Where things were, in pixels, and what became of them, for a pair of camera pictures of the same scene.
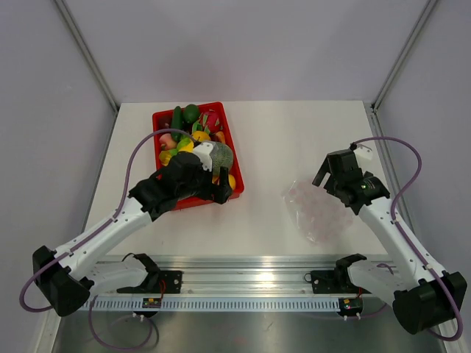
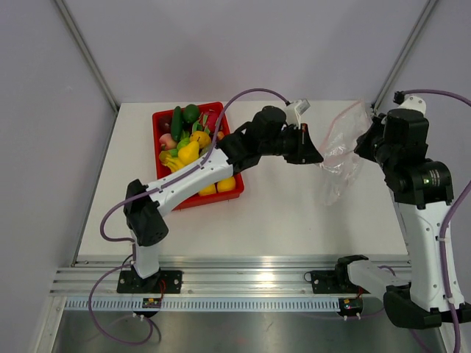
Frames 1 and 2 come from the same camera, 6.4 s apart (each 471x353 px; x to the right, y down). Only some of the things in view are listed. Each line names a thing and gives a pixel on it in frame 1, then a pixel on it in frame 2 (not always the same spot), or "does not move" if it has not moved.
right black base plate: [337, 282] does not move
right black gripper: [324, 168] → [362, 147]
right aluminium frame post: [429, 7] does not move
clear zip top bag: [319, 216] → [340, 166]
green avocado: [190, 113] does not move
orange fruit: [202, 135] does not move
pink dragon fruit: [210, 121] does not move
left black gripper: [219, 193] → [304, 151]
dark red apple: [165, 123] does not move
